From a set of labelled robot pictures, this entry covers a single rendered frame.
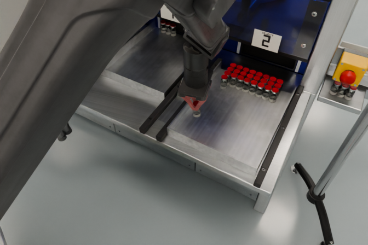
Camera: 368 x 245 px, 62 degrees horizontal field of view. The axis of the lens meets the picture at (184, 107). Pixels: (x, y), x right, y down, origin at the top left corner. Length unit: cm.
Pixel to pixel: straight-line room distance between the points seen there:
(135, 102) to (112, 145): 105
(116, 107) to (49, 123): 74
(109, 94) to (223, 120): 37
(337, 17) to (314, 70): 18
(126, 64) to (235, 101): 41
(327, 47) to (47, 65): 84
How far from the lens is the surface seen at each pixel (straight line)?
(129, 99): 97
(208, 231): 167
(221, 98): 96
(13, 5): 126
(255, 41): 100
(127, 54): 114
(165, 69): 106
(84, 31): 18
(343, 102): 107
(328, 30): 93
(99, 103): 98
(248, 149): 85
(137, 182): 181
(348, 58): 98
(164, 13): 111
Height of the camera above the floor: 156
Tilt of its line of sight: 47 degrees down
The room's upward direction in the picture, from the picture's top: straight up
